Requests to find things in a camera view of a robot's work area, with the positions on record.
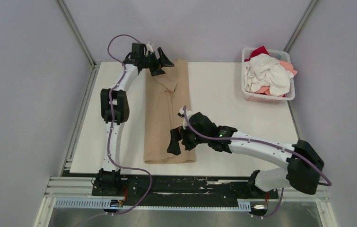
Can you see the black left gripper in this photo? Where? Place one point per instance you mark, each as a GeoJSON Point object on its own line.
{"type": "Point", "coordinates": [164, 60]}

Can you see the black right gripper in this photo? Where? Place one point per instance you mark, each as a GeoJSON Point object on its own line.
{"type": "Point", "coordinates": [177, 135]}

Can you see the beige t-shirt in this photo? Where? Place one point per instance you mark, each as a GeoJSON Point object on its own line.
{"type": "Point", "coordinates": [165, 95]}

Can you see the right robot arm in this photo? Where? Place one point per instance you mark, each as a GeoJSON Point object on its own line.
{"type": "Point", "coordinates": [298, 165]}

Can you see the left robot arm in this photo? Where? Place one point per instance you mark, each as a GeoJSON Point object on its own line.
{"type": "Point", "coordinates": [115, 112]}

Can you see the white plastic laundry basket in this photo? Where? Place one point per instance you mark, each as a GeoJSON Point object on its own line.
{"type": "Point", "coordinates": [280, 55]}

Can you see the white crumpled t-shirt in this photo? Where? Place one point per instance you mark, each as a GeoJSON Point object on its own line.
{"type": "Point", "coordinates": [253, 68]}

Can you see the red t-shirt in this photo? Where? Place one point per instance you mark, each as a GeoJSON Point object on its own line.
{"type": "Point", "coordinates": [256, 52]}

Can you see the pink t-shirt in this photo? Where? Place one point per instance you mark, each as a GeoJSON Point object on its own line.
{"type": "Point", "coordinates": [276, 79]}

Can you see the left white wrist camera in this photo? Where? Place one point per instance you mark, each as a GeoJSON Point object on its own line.
{"type": "Point", "coordinates": [149, 47]}

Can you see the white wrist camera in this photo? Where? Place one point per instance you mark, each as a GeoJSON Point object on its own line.
{"type": "Point", "coordinates": [149, 47]}
{"type": "Point", "coordinates": [185, 114]}

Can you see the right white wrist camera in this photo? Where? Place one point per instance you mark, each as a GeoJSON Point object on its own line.
{"type": "Point", "coordinates": [185, 114]}

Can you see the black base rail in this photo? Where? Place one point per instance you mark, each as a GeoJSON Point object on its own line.
{"type": "Point", "coordinates": [177, 190]}

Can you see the white slotted cable duct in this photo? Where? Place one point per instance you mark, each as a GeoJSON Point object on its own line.
{"type": "Point", "coordinates": [110, 204]}

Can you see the left aluminium frame post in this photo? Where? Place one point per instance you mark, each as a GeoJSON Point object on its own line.
{"type": "Point", "coordinates": [76, 33]}

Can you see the aluminium frame post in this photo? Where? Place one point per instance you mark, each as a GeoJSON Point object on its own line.
{"type": "Point", "coordinates": [76, 33]}
{"type": "Point", "coordinates": [302, 22]}

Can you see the right aluminium frame post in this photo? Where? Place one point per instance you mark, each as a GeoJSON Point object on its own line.
{"type": "Point", "coordinates": [302, 22]}

